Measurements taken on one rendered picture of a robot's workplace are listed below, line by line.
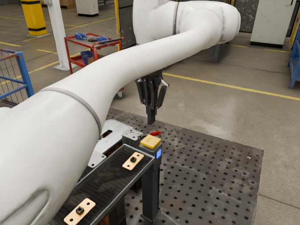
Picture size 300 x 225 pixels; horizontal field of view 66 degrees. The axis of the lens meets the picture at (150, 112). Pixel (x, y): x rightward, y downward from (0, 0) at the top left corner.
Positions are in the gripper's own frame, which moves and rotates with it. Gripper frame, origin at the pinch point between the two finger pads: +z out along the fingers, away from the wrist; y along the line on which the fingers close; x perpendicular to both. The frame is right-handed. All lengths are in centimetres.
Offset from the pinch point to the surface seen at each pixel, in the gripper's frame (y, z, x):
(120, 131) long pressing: 29.2, 27.9, -14.3
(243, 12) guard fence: 135, 65, -694
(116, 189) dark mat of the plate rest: -4.4, 11.5, 25.8
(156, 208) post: -3, 52, 0
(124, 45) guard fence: 310, 106, -357
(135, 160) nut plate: -2.0, 11.0, 13.1
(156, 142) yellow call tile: -2.2, 11.8, 0.3
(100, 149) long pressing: 27.4, 27.7, 2.6
